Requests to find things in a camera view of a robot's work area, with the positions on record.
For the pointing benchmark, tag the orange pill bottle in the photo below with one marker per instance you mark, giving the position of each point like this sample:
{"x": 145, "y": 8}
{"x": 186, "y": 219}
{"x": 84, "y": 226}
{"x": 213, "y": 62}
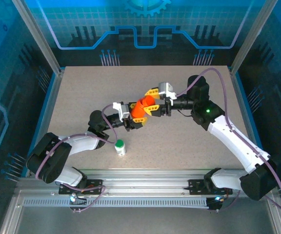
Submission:
{"x": 140, "y": 107}

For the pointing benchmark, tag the white pill bottle green cap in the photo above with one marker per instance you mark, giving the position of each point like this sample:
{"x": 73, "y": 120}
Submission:
{"x": 120, "y": 149}

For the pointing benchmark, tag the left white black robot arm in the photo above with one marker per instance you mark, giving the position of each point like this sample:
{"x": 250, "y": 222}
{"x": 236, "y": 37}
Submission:
{"x": 82, "y": 143}

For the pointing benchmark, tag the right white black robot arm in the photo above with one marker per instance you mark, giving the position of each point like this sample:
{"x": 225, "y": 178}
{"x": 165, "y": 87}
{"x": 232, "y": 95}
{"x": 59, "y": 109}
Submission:
{"x": 238, "y": 143}

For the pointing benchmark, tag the small lit connector board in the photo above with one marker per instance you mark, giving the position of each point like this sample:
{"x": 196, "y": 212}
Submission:
{"x": 73, "y": 198}
{"x": 216, "y": 202}

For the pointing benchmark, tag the grey metal front shelf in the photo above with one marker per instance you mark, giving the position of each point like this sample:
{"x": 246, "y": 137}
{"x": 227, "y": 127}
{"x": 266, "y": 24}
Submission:
{"x": 143, "y": 221}

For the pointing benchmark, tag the aluminium side rail blue edge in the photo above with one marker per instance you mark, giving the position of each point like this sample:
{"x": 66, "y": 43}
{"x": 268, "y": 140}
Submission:
{"x": 243, "y": 102}
{"x": 49, "y": 102}

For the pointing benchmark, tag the aluminium front rail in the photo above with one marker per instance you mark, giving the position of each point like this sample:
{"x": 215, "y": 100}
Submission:
{"x": 143, "y": 180}

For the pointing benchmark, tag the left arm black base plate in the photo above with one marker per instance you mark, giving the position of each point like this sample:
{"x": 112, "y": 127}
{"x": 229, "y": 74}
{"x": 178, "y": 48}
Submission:
{"x": 94, "y": 186}

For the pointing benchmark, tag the aluminium frame post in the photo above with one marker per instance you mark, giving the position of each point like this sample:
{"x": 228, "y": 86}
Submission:
{"x": 247, "y": 36}
{"x": 40, "y": 36}

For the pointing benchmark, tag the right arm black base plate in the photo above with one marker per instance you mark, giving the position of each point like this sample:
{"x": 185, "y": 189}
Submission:
{"x": 196, "y": 186}

